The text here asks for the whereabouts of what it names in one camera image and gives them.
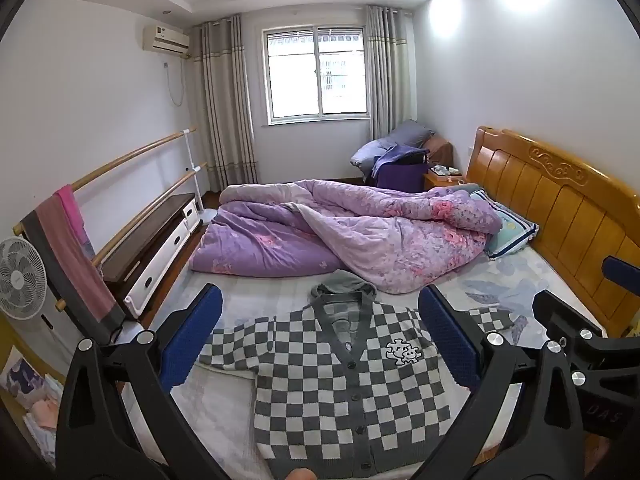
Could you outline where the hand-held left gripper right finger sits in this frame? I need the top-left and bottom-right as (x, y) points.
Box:
(395, 285), (590, 480)

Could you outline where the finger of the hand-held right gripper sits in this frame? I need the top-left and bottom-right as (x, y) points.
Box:
(602, 256), (640, 288)
(531, 290), (608, 357)

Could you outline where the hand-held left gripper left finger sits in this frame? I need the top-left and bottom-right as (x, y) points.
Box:
(54, 284), (236, 480)

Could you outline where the grey white checkered cardigan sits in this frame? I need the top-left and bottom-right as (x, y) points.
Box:
(199, 269), (516, 480)

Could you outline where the leaf print bedsheet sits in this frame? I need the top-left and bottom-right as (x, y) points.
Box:
(117, 247), (608, 480)

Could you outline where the wooden bed headboard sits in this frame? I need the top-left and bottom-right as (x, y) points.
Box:
(465, 126), (640, 333)

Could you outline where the light blue pillow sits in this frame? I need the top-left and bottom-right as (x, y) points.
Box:
(467, 187), (541, 261)

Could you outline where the dark top white cabinet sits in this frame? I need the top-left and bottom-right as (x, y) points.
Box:
(97, 192), (203, 321)

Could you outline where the grey pink striped towel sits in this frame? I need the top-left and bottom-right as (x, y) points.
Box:
(20, 195), (126, 343)

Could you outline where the purple floral quilt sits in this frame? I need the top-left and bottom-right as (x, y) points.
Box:
(189, 178), (503, 295)

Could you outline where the wooden nightstand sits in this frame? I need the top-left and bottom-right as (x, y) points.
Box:
(424, 166), (468, 193)

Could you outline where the purple blanket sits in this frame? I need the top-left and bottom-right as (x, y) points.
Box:
(372, 145), (431, 193)

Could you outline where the pile of folded cloths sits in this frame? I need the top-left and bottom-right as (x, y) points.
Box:
(0, 345), (66, 461)

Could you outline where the white standing fan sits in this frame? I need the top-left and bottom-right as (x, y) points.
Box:
(0, 236), (66, 361)

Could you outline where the brown armchair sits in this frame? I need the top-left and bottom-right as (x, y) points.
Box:
(422, 135), (453, 168)

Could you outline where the wooden double bar rack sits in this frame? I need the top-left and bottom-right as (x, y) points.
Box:
(12, 127), (218, 313)

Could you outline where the grey beige curtain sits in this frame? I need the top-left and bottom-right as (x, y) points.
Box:
(364, 5), (417, 136)
(192, 14), (260, 193)

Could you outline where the white framed window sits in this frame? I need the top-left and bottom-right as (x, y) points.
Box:
(260, 25), (371, 126)

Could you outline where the air conditioner cable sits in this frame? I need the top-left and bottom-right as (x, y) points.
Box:
(162, 60), (187, 107)

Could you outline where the white wall air conditioner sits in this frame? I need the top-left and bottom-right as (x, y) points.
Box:
(142, 24), (192, 60)

